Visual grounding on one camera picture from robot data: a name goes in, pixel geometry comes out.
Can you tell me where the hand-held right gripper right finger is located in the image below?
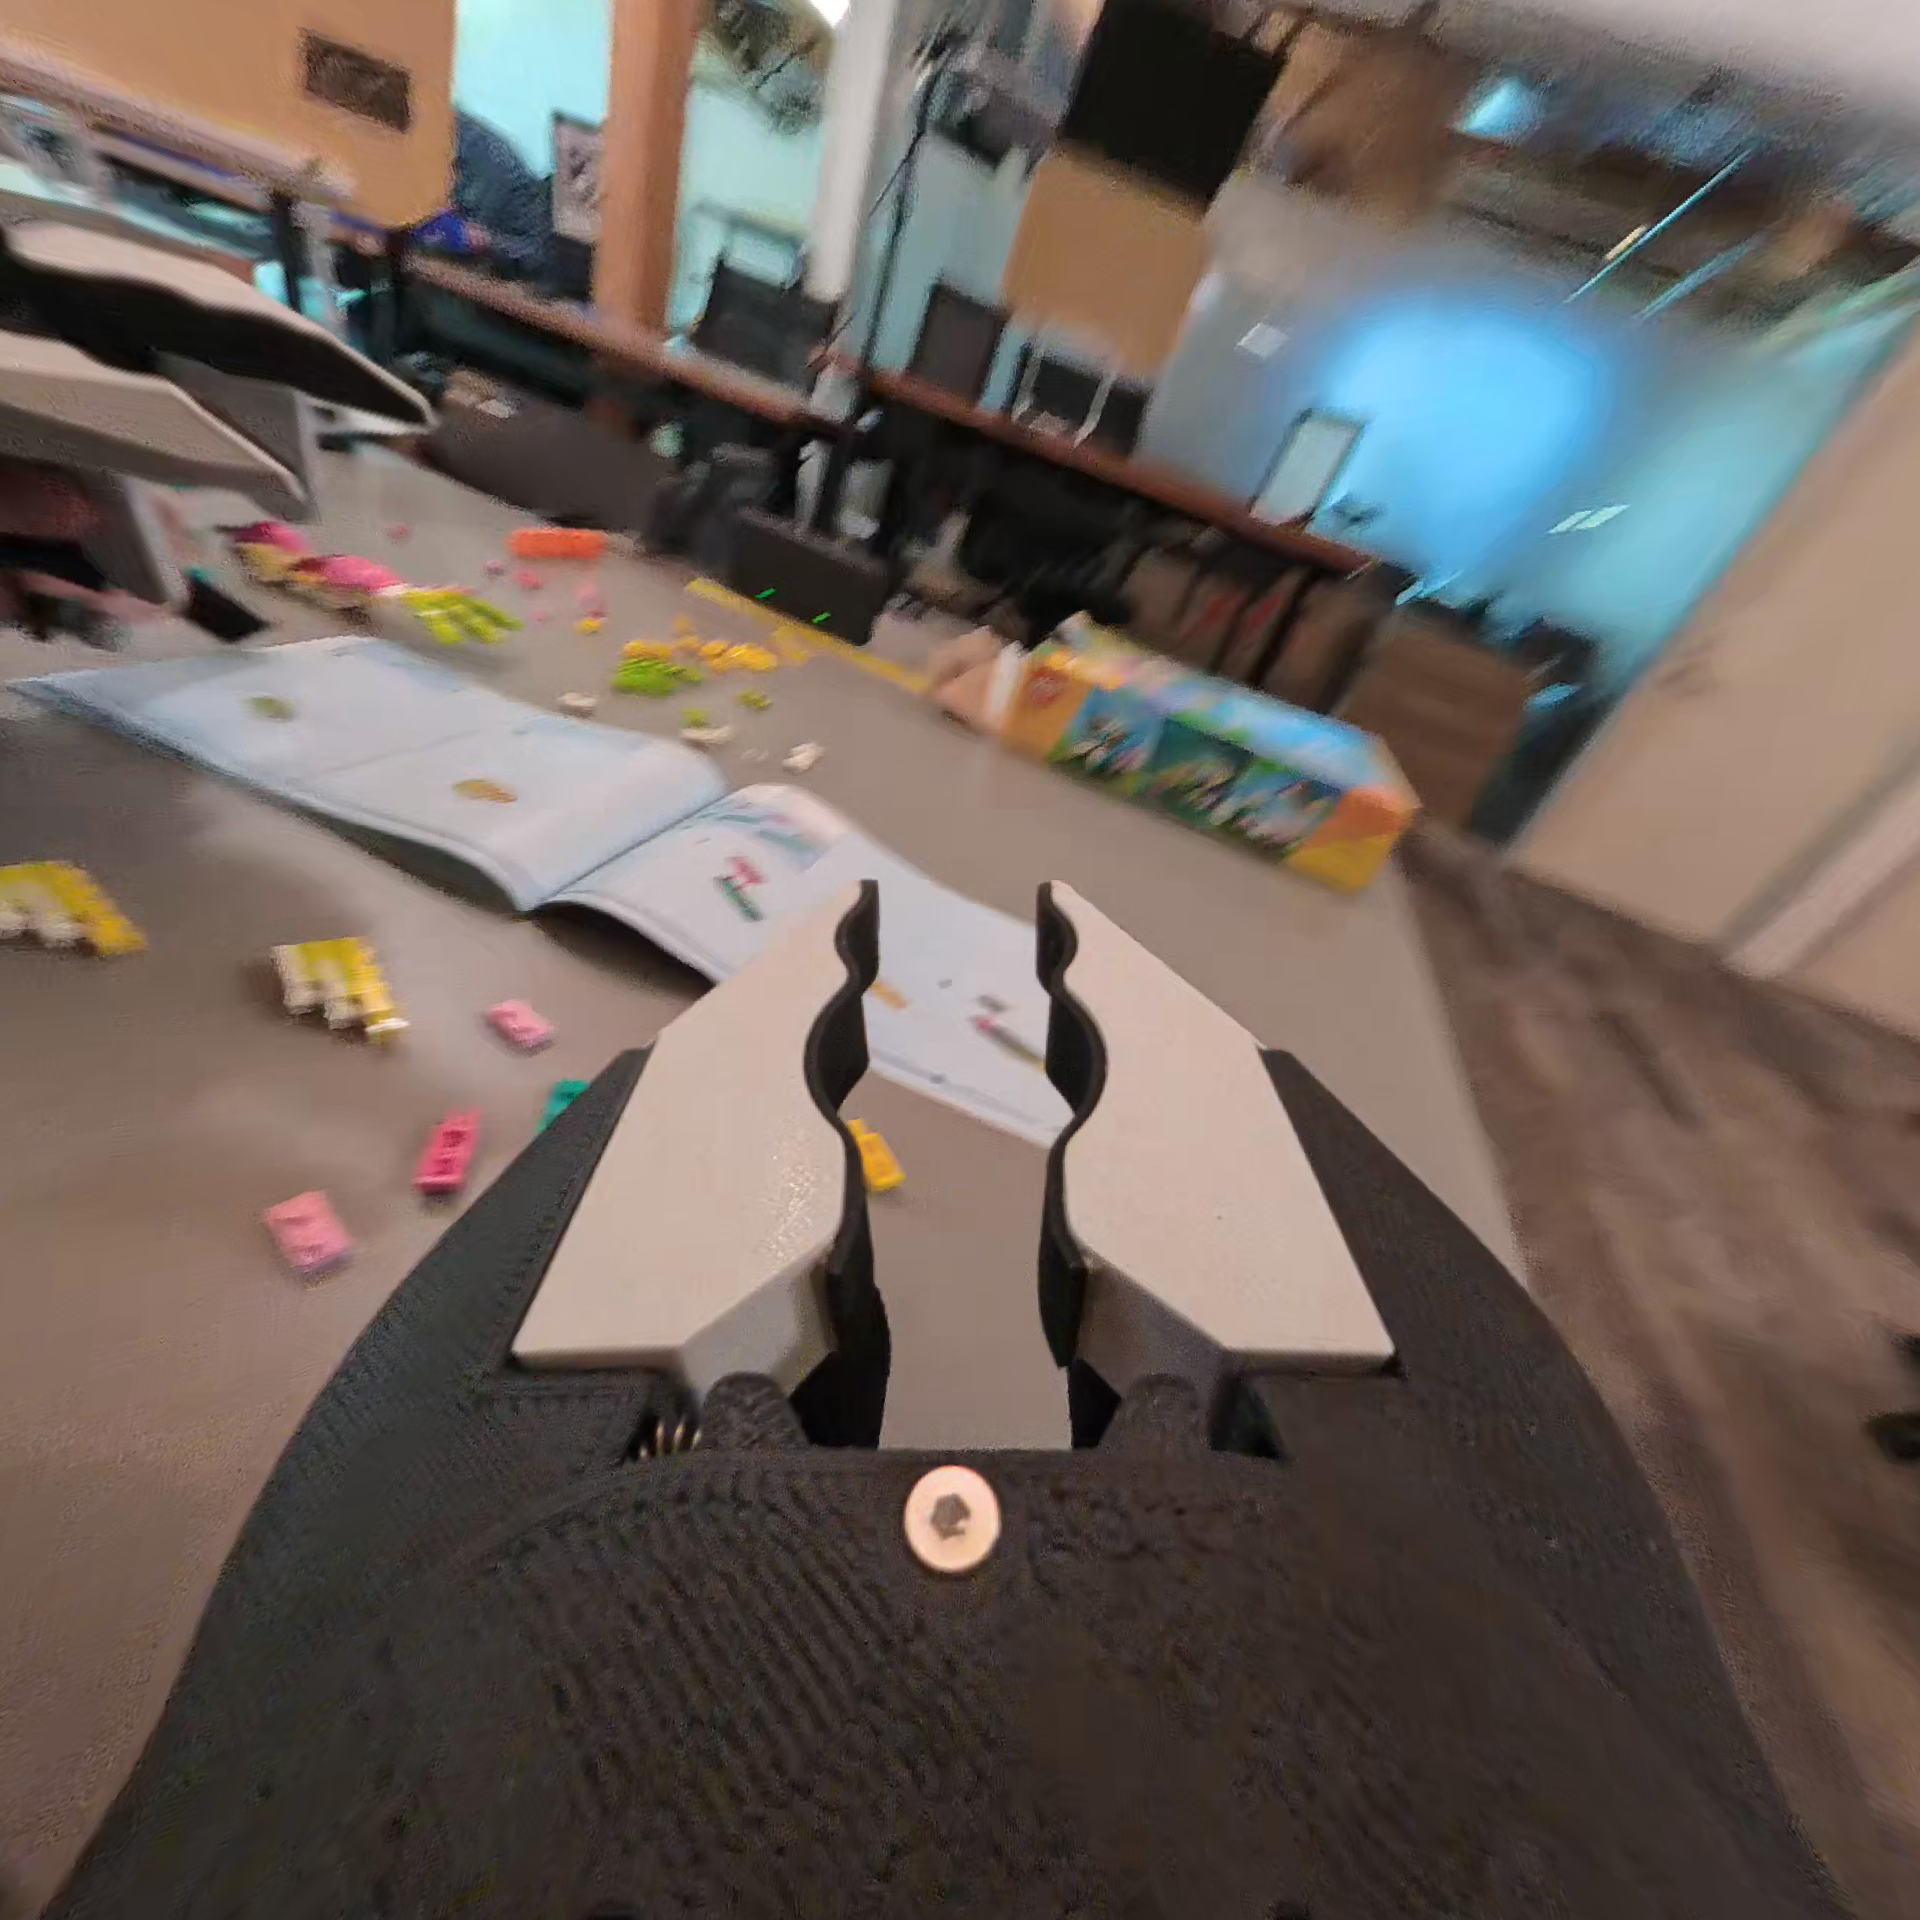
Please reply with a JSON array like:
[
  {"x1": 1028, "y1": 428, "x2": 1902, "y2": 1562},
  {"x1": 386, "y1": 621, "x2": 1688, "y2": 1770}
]
[{"x1": 1036, "y1": 883, "x2": 1396, "y2": 1444}]

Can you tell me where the black wall panel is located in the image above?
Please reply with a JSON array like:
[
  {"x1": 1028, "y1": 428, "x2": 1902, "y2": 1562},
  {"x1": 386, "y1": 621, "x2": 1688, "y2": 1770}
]
[{"x1": 1056, "y1": 0, "x2": 1286, "y2": 207}]

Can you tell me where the open lego instruction booklet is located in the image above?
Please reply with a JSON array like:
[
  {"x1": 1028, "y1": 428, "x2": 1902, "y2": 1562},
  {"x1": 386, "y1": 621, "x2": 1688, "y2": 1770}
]
[{"x1": 7, "y1": 638, "x2": 1074, "y2": 1150}]

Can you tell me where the yellow and white lego assembly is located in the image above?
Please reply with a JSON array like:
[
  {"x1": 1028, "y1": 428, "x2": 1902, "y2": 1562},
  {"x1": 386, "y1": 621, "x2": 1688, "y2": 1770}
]
[
  {"x1": 0, "y1": 861, "x2": 148, "y2": 959},
  {"x1": 272, "y1": 935, "x2": 410, "y2": 1046}
]

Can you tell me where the pink yellow green lego build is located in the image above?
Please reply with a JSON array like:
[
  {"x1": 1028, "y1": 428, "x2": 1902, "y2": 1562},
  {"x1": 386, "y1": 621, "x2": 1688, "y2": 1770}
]
[{"x1": 223, "y1": 518, "x2": 525, "y2": 650}]

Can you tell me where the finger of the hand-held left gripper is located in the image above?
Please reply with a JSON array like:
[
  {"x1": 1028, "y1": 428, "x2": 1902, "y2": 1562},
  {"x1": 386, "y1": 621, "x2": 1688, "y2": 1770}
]
[
  {"x1": 0, "y1": 328, "x2": 311, "y2": 602},
  {"x1": 0, "y1": 222, "x2": 436, "y2": 432}
]

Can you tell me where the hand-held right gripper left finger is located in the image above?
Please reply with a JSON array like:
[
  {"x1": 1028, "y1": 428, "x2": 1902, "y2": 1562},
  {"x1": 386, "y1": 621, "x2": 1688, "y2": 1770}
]
[{"x1": 512, "y1": 883, "x2": 889, "y2": 1444}]

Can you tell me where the pile of yellow green bricks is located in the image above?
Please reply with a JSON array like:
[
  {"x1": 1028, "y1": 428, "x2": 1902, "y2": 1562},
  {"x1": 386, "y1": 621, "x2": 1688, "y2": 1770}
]
[{"x1": 609, "y1": 636, "x2": 784, "y2": 701}]

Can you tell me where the black box device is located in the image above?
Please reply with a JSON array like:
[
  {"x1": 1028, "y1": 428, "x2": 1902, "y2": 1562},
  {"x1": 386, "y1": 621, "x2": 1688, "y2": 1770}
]
[{"x1": 726, "y1": 507, "x2": 902, "y2": 650}]

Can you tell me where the yellow tape strip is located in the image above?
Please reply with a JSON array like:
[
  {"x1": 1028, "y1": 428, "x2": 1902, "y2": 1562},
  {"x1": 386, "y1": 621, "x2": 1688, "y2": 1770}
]
[{"x1": 685, "y1": 575, "x2": 935, "y2": 698}]

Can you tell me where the brown cardboard panel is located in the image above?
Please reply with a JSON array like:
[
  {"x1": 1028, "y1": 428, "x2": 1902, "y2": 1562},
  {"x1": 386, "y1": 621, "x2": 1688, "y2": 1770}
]
[{"x1": 998, "y1": 146, "x2": 1210, "y2": 379}]

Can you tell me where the long wooden table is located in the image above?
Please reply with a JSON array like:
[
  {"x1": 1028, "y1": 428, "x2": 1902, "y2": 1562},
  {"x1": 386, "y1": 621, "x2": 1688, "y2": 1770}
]
[{"x1": 404, "y1": 252, "x2": 1382, "y2": 579}]

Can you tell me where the colourful lego box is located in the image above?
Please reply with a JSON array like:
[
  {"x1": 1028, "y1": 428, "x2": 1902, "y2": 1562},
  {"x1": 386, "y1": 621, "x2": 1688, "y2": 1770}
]
[{"x1": 930, "y1": 613, "x2": 1418, "y2": 893}]

